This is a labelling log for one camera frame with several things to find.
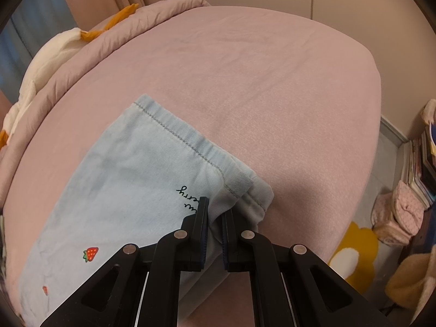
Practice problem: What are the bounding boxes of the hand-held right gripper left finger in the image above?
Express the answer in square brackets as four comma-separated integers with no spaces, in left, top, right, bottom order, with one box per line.
[40,196,210,327]

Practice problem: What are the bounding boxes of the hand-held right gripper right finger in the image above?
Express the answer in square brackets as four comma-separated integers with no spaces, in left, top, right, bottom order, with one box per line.
[221,210,397,327]

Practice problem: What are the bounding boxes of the light blue denim pants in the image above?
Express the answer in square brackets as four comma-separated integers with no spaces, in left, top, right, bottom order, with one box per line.
[18,93,275,319]

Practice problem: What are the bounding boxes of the yellow flower floor mat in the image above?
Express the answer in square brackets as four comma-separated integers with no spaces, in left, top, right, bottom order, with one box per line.
[327,221,380,293]

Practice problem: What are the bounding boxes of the bed with pink sheet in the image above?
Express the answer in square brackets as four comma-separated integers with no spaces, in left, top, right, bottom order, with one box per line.
[7,5,381,327]

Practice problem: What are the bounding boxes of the pink fabric pouch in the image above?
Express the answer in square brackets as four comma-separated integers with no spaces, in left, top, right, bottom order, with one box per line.
[371,181,425,246]

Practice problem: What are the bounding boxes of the stack of books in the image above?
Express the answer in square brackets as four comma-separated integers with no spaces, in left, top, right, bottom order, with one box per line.
[402,119,436,208]

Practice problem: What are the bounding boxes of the pink flower-print comforter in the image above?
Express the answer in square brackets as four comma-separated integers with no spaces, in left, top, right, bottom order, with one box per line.
[0,0,212,212]

